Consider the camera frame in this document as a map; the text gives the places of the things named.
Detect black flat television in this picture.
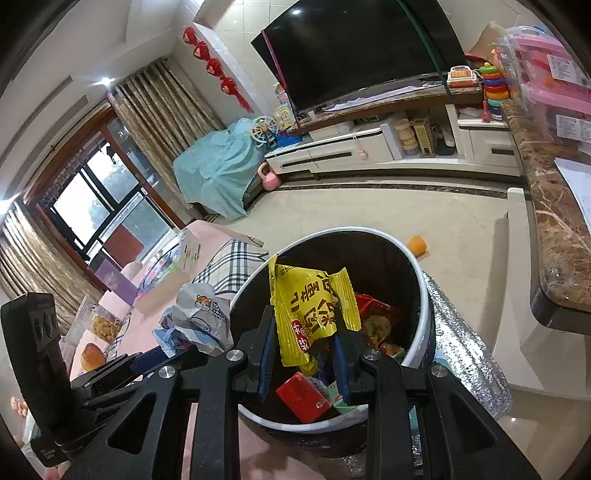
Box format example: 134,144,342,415
250,0,468,113

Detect pink kettlebell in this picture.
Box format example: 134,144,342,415
257,162,281,191

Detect brown framed balcony window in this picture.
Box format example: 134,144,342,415
23,104,185,273

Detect silver foil mat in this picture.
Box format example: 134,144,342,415
406,272,512,467

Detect colourful picture book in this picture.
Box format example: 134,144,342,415
134,228,206,315

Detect colourful toy house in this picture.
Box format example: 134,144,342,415
272,105,296,132

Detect marble top counter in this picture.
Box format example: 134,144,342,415
489,99,591,402

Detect red tissue box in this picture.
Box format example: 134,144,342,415
276,373,333,423

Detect rainbow stacking ring toy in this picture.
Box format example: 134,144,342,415
478,61,511,109

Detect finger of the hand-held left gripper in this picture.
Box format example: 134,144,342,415
81,376,149,415
69,347,186,398

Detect red snack wrapper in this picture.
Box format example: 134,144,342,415
353,293,407,324

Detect beige patterned curtain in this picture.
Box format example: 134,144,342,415
0,203,105,319
107,58,227,195

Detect red heart hanging decoration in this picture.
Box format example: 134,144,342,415
182,26,254,113

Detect ferris wheel toy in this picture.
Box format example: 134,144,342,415
252,114,280,149

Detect yellow snack wrapper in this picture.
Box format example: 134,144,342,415
269,255,363,376

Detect pink plastic storage boxes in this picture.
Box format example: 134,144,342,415
503,25,591,144

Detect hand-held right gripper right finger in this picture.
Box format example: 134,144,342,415
330,305,541,480

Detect clear popcorn jar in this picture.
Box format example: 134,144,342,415
62,295,132,356

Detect thin green pole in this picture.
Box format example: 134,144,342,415
396,0,458,100

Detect brown cardboard box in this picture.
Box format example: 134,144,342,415
466,21,506,61

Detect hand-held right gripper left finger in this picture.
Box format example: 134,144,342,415
60,304,278,480

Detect white rimmed trash bin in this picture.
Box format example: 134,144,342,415
228,226,437,457

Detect teal covered armchair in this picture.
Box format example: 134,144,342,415
173,117,273,221

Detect toy cash register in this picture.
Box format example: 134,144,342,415
445,65,482,88

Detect white paper sheet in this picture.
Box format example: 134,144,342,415
554,157,591,206

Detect pink purple stick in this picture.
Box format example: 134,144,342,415
260,28,303,127

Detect white television stand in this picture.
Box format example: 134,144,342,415
265,85,522,178

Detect blue snack wrapper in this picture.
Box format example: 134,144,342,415
152,318,185,358

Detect grey fox print wrapper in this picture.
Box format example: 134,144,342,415
159,282,235,357

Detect green cartoon carton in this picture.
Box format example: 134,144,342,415
314,376,368,415

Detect red yellow apple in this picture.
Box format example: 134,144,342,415
79,342,108,371

